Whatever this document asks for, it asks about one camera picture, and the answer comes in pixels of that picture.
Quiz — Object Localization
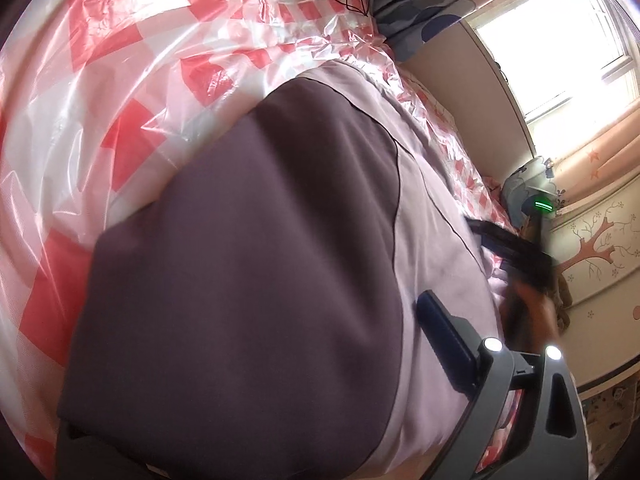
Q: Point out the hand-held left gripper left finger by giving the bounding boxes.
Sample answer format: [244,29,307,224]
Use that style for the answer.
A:
[55,422,151,480]

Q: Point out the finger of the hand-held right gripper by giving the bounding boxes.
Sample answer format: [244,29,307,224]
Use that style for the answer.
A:
[481,242,547,288]
[467,217,551,263]

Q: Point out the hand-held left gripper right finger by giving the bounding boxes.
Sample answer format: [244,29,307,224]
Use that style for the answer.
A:
[417,290,588,480]

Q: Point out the purple jacket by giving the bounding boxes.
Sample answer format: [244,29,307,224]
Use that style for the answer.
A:
[57,57,506,480]

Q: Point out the person's right hand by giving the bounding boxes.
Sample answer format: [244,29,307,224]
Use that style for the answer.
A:
[500,280,561,353]

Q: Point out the tree painted bed board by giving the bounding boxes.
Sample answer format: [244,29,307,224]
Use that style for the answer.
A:
[547,175,640,396]

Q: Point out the pink star curtain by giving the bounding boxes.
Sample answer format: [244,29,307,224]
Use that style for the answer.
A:
[500,110,640,221]

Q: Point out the window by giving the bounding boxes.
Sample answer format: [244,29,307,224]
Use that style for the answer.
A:
[472,0,640,126]

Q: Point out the blue printed curtain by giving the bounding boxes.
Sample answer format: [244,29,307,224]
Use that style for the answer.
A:
[367,0,481,63]

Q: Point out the red checkered plastic tablecloth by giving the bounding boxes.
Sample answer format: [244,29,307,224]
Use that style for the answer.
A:
[0,0,526,480]

